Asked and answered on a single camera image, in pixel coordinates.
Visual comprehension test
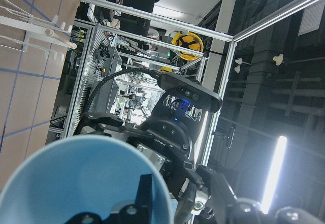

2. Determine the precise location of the light blue plastic cup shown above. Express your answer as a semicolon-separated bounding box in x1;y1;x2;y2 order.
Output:
1;135;174;223

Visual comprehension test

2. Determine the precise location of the black braided camera cable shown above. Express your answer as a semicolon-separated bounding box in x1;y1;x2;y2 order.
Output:
83;66;163;115

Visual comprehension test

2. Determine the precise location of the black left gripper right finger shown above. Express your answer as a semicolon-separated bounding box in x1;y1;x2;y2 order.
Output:
195;165;323;223

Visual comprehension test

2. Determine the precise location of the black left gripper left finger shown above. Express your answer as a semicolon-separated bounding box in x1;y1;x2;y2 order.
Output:
67;174;153;223

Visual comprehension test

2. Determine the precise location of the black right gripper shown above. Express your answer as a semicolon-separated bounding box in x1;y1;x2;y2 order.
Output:
74;92;209;223

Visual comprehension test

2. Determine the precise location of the yellow hard hat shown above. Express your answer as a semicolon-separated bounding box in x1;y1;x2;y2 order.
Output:
171;32;204;61

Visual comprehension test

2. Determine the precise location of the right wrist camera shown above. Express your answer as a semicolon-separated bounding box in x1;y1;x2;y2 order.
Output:
152;71;222;113

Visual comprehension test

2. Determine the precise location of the white wire cup rack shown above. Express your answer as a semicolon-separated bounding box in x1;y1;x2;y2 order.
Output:
1;0;77;61

